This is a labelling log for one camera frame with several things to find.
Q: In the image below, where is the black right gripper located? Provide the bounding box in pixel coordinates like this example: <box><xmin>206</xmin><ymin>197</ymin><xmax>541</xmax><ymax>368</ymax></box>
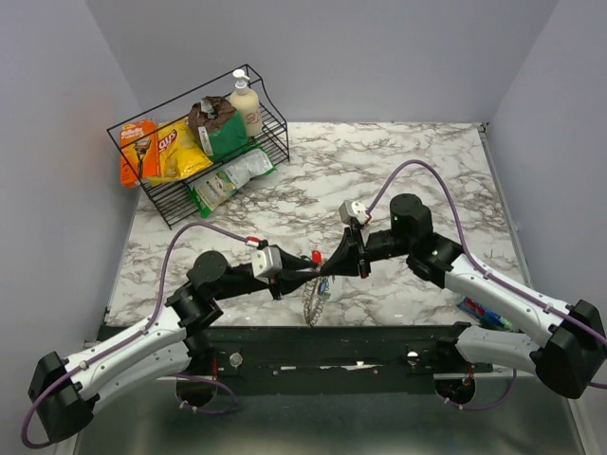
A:
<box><xmin>320</xmin><ymin>225</ymin><xmax>414</xmax><ymax>279</ymax></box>

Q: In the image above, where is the red key tag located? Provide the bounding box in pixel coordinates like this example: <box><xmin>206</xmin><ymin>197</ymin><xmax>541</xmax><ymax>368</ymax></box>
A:
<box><xmin>311</xmin><ymin>250</ymin><xmax>323</xmax><ymax>264</ymax></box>

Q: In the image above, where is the blue key tag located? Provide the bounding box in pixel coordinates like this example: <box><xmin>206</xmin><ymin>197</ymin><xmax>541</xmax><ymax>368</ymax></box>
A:
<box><xmin>318</xmin><ymin>279</ymin><xmax>329</xmax><ymax>295</ymax></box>

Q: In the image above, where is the large metal key ring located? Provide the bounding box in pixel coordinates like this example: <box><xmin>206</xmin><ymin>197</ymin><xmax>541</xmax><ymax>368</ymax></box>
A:
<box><xmin>302</xmin><ymin>274</ymin><xmax>333</xmax><ymax>328</ymax></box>

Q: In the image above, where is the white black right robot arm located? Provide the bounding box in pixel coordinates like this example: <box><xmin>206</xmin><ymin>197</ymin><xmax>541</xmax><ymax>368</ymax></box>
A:
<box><xmin>321</xmin><ymin>193</ymin><xmax>606</xmax><ymax>399</ymax></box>

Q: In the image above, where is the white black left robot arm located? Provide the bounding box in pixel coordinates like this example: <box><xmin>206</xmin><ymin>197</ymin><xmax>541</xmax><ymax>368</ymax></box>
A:
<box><xmin>21</xmin><ymin>245</ymin><xmax>320</xmax><ymax>449</ymax></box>

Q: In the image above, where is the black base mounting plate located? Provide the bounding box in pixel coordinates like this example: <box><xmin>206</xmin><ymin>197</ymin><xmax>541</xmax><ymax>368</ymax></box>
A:
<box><xmin>101</xmin><ymin>322</ymin><xmax>469</xmax><ymax>397</ymax></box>

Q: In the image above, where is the white green snack pouch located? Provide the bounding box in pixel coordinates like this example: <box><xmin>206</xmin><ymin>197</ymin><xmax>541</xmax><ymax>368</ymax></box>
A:
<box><xmin>190</xmin><ymin>148</ymin><xmax>275</xmax><ymax>219</ymax></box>

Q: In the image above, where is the blue green toothbrush pack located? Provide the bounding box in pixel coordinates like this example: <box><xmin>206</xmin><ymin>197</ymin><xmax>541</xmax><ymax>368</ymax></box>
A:
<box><xmin>457</xmin><ymin>298</ymin><xmax>514</xmax><ymax>332</ymax></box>

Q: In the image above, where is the yellow chips bag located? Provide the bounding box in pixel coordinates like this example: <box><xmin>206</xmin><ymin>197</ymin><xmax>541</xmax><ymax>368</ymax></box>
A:
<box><xmin>147</xmin><ymin>119</ymin><xmax>212</xmax><ymax>185</ymax></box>

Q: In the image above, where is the green brown bag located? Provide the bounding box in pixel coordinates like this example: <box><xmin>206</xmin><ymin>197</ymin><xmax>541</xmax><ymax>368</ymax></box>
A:
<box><xmin>188</xmin><ymin>97</ymin><xmax>248</xmax><ymax>163</ymax></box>

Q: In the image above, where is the cream lotion pump bottle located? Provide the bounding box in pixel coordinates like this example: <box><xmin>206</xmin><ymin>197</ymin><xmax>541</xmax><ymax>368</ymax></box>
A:
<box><xmin>229</xmin><ymin>68</ymin><xmax>263</xmax><ymax>137</ymax></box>

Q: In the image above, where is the orange razor package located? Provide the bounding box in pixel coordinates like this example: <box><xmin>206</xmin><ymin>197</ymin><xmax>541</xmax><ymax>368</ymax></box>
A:
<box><xmin>120</xmin><ymin>118</ymin><xmax>160</xmax><ymax>188</ymax></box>

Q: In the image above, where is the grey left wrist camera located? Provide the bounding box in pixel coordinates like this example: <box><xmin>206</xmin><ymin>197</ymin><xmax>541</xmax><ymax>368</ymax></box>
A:
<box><xmin>250</xmin><ymin>246</ymin><xmax>283</xmax><ymax>280</ymax></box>

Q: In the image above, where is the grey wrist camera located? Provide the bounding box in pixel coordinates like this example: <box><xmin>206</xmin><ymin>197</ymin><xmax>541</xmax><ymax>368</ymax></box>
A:
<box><xmin>250</xmin><ymin>246</ymin><xmax>283</xmax><ymax>280</ymax></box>
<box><xmin>339</xmin><ymin>200</ymin><xmax>371</xmax><ymax>228</ymax></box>

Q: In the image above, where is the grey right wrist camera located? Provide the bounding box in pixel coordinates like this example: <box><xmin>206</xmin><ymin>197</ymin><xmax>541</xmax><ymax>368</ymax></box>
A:
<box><xmin>339</xmin><ymin>200</ymin><xmax>371</xmax><ymax>228</ymax></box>

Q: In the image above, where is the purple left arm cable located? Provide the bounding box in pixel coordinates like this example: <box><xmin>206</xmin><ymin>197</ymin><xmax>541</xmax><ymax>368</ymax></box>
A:
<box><xmin>21</xmin><ymin>222</ymin><xmax>262</xmax><ymax>449</ymax></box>

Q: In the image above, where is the black wire rack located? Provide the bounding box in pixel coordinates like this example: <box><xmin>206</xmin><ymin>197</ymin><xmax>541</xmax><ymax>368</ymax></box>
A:
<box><xmin>106</xmin><ymin>64</ymin><xmax>290</xmax><ymax>228</ymax></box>

